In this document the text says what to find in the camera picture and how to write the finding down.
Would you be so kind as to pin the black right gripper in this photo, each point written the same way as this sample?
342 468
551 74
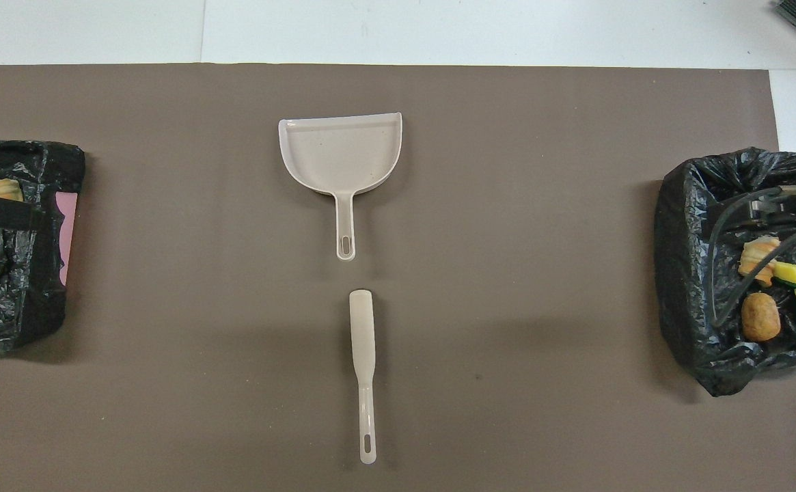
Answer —
756 210

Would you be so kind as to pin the brown cork piece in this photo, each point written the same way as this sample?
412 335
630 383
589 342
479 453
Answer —
761 318

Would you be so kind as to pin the beige plastic dustpan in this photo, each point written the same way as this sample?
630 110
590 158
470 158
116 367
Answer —
339 154

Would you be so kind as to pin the beige hand brush black bristles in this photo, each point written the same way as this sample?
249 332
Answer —
362 342

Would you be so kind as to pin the pink plastic bin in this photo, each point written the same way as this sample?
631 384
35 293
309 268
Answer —
68 232

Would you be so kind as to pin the black bag lining pink bin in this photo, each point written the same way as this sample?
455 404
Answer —
1 287

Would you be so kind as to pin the black bag fully covering bin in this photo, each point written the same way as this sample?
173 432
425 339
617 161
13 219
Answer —
684 260

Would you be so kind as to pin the brown table mat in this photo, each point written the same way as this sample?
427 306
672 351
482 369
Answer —
507 205

